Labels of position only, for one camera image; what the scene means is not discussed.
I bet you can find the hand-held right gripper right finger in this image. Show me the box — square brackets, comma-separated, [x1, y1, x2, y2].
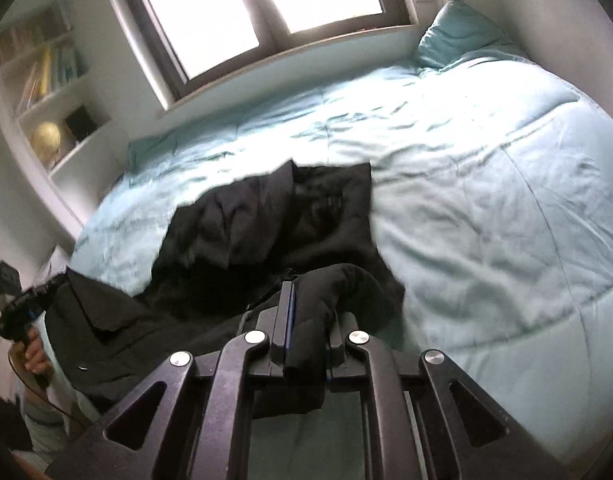
[327, 311, 570, 480]

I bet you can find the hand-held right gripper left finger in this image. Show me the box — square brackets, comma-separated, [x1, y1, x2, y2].
[61, 281, 297, 480]

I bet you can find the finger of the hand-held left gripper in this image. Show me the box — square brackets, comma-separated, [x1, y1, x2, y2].
[22, 274, 70, 313]

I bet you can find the black hooded jacket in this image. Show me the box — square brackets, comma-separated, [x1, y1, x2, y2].
[44, 160, 407, 418]

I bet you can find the person's left forearm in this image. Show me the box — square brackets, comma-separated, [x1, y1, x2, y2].
[20, 389, 72, 463]

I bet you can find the person's left hand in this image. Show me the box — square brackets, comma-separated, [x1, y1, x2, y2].
[14, 327, 53, 377]

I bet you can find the white bookshelf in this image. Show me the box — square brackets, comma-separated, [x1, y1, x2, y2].
[0, 0, 130, 241]

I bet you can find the yellow globe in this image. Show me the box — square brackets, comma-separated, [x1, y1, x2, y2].
[30, 121, 63, 168]

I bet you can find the black box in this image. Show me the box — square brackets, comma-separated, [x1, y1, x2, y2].
[64, 105, 96, 141]

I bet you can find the teal pillow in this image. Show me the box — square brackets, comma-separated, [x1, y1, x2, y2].
[126, 135, 180, 173]
[417, 0, 512, 70]

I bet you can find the light blue quilt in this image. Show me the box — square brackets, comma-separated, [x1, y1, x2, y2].
[69, 42, 613, 480]

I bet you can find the row of books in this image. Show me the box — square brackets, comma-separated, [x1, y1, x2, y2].
[0, 7, 90, 113]

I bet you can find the dark framed window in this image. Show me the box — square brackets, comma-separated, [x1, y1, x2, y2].
[101, 0, 418, 111]

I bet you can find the black cable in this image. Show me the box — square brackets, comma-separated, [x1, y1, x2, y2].
[7, 347, 87, 423]

